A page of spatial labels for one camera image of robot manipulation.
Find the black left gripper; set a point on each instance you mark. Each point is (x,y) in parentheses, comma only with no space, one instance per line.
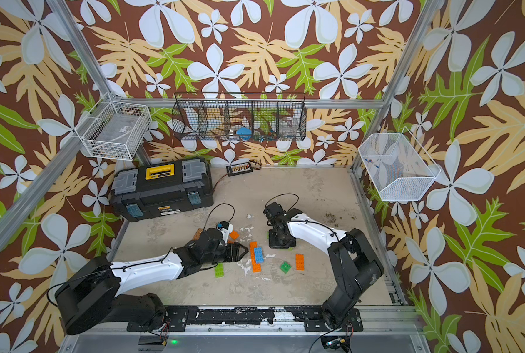
(236,251)

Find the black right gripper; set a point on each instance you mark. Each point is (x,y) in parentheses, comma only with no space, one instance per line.
(271,243)

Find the blue lego plate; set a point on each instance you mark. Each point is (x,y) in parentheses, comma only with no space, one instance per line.
(259,256)

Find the long orange lego plate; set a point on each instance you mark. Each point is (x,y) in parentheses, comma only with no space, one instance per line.
(256,267)

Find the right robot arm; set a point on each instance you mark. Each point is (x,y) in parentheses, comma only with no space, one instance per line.
(355,264)

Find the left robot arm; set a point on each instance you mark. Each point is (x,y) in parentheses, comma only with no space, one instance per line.
(100,292)

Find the lime green lego plate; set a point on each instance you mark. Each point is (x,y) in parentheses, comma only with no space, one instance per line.
(219,270)

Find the dark green square lego brick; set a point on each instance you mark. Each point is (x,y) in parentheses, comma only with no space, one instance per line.
(285,267)

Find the black power strip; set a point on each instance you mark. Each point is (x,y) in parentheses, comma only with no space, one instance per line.
(239,169)

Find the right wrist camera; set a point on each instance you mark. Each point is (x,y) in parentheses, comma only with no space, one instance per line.
(273,211)

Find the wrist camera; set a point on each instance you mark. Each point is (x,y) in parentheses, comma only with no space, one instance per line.
(273,211)
(226,228)

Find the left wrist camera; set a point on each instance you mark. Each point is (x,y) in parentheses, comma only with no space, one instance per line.
(226,228)

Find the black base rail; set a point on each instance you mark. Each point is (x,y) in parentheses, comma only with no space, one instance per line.
(310,318)

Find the black toolbox yellow handle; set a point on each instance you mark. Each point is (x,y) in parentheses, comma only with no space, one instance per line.
(164,189)

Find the black wire basket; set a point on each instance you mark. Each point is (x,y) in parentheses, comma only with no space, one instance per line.
(241,117)

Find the white wire basket right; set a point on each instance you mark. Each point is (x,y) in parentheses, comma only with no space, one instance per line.
(399,166)

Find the white wire basket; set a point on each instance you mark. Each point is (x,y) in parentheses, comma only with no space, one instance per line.
(399,166)
(114,129)

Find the white wire basket left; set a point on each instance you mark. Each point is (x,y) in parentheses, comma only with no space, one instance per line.
(114,129)

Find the aluminium frame post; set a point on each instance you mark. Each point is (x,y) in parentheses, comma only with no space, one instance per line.
(411,48)

